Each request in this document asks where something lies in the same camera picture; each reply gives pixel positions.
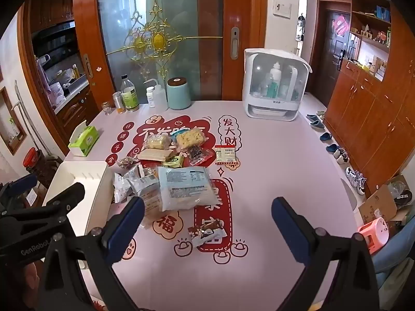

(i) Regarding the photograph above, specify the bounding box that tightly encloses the dark clear snack packet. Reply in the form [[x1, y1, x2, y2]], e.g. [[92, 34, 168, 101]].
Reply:
[[182, 145, 211, 166]]

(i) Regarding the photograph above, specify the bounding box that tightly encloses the printed pink tablecloth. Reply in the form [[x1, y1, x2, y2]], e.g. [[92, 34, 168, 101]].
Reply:
[[42, 99, 357, 311]]

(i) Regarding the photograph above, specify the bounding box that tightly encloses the silver door handle plate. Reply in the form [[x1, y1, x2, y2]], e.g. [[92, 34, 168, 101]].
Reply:
[[231, 26, 240, 59]]

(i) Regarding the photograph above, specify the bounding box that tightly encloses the oat bar packet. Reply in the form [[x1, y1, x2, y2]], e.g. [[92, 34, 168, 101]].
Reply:
[[215, 145, 240, 166]]

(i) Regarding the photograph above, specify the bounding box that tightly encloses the small brown snack packet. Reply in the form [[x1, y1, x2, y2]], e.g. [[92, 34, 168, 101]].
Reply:
[[188, 220, 227, 249]]

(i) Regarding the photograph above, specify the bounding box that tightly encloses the wooden cupboard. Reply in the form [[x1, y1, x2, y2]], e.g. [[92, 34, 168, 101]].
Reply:
[[324, 0, 415, 198]]

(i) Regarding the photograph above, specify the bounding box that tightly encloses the red lid container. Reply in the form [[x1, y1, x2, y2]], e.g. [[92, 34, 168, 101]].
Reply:
[[23, 147, 41, 172]]

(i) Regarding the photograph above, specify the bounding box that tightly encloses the white sterilizer cabinet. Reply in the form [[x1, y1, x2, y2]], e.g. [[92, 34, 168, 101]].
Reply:
[[243, 48, 312, 121]]

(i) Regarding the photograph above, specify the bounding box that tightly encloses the white wall switch panel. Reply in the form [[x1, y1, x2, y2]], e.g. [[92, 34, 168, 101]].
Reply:
[[272, 0, 292, 17]]

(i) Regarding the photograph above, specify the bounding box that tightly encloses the cardboard box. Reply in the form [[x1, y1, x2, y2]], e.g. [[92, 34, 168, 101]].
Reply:
[[358, 175, 415, 234]]

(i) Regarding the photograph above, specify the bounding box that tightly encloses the teal canister with brown lid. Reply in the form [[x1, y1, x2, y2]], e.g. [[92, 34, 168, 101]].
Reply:
[[166, 77, 192, 111]]

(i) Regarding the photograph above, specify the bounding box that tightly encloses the beige wafer packet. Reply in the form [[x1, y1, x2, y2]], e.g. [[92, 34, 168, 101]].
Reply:
[[138, 148, 176, 162]]

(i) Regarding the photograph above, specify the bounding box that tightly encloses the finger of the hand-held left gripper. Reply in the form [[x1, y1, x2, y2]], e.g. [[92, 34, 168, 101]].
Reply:
[[0, 173, 38, 208], [0, 182, 85, 233]]

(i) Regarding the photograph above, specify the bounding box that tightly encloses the white sneaker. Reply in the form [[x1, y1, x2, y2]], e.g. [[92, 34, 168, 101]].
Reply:
[[345, 167, 367, 195]]

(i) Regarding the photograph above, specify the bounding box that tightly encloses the large glass bottle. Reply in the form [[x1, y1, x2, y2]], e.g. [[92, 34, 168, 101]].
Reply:
[[121, 74, 140, 112]]

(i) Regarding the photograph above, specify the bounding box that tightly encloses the large light blue snack packet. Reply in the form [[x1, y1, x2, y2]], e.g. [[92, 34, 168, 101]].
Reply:
[[157, 166, 218, 212]]

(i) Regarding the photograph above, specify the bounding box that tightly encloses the pink plastic stool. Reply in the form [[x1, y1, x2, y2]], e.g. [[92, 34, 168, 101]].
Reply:
[[357, 218, 390, 256]]

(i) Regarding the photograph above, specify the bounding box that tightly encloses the yellow noodle snack packet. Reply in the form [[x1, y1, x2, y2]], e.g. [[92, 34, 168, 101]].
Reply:
[[175, 128, 210, 151]]

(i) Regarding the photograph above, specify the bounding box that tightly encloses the wooden picture frame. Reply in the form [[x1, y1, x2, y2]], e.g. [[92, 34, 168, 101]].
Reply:
[[0, 87, 26, 154]]

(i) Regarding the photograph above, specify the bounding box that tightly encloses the clear bread packet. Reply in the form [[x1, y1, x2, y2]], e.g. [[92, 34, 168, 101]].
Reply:
[[125, 165, 163, 217]]

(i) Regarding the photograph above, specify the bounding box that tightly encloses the small clear nut snack packet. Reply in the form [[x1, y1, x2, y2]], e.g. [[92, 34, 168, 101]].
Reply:
[[117, 155, 140, 169]]

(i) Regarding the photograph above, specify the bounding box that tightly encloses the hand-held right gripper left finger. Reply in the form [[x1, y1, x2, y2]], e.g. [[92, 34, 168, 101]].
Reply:
[[39, 196, 145, 311]]

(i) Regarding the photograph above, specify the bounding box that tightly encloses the small green snack packet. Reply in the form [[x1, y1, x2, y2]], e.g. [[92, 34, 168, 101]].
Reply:
[[162, 155, 185, 168]]

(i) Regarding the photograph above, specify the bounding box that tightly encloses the white squeeze bottle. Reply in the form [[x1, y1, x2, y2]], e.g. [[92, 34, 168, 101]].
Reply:
[[143, 78, 167, 110]]

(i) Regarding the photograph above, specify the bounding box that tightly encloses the metal can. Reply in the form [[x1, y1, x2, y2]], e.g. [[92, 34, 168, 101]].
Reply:
[[112, 91, 126, 114]]

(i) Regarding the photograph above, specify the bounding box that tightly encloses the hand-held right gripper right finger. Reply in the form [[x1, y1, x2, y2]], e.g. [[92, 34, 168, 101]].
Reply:
[[272, 197, 380, 311]]

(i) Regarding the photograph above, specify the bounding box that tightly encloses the clear cracker packet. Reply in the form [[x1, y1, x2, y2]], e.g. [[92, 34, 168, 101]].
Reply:
[[143, 135, 171, 151]]

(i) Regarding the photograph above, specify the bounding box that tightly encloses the green tissue box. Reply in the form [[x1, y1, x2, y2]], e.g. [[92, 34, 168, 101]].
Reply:
[[67, 120, 99, 158]]

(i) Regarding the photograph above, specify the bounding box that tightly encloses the blue chair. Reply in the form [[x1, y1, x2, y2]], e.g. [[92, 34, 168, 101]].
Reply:
[[370, 227, 415, 286]]

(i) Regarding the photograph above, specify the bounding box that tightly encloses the dark entrance door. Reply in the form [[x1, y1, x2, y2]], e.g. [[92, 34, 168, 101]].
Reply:
[[324, 10, 352, 104]]

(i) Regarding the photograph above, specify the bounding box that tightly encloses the frosted glass sliding door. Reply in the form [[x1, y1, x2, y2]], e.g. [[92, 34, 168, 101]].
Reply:
[[97, 0, 224, 102]]

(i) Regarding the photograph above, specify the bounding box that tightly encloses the gold door ornament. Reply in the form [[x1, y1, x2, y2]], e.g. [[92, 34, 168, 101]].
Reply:
[[107, 3, 198, 68]]

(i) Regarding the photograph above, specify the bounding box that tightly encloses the wooden kitchen cabinet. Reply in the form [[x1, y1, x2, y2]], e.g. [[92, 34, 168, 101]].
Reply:
[[23, 0, 98, 130]]

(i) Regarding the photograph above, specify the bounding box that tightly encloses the white plastic tray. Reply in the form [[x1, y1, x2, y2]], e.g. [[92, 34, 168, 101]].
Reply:
[[42, 161, 115, 238]]

